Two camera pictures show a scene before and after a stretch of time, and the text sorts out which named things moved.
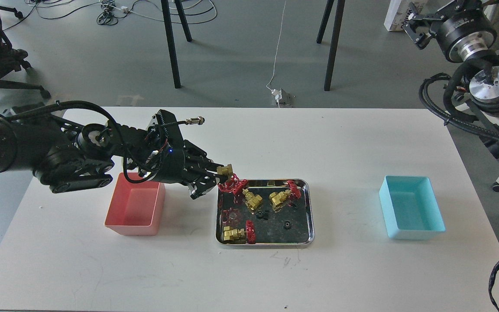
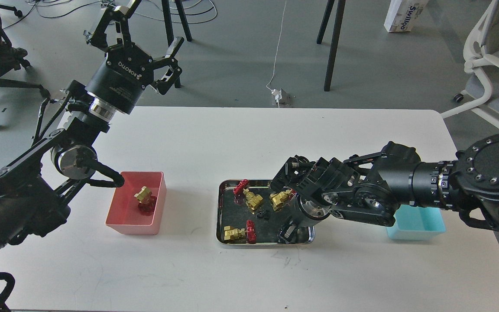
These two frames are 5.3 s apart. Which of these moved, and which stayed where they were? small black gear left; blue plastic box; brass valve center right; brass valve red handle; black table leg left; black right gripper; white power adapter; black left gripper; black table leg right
Moved: brass valve red handle; black left gripper; black right gripper
Stayed: brass valve center right; blue plastic box; black table leg left; white power adapter; small black gear left; black table leg right
